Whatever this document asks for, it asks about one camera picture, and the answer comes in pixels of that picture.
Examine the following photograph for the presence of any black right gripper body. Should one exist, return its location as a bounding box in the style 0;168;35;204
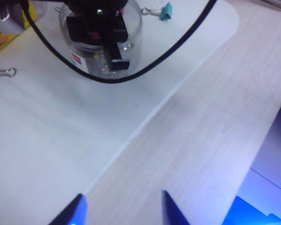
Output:
65;0;131;73

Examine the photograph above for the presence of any teal binder clip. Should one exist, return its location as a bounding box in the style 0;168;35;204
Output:
141;2;173;22

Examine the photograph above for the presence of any white desk riser board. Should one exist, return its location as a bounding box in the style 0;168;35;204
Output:
0;0;240;225

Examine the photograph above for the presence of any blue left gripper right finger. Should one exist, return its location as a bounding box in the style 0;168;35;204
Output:
161;189;192;225

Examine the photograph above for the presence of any round transparent plastic jar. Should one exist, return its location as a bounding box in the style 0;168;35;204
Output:
58;0;143;79

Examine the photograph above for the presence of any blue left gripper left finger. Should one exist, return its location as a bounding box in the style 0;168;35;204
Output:
49;193;89;225

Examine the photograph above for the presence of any black camera cable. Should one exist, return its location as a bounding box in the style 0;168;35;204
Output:
20;0;218;84

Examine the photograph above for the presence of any yellow printed carton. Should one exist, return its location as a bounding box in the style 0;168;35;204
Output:
0;0;38;56

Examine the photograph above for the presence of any blue lit robot base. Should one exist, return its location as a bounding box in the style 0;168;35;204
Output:
221;195;281;225

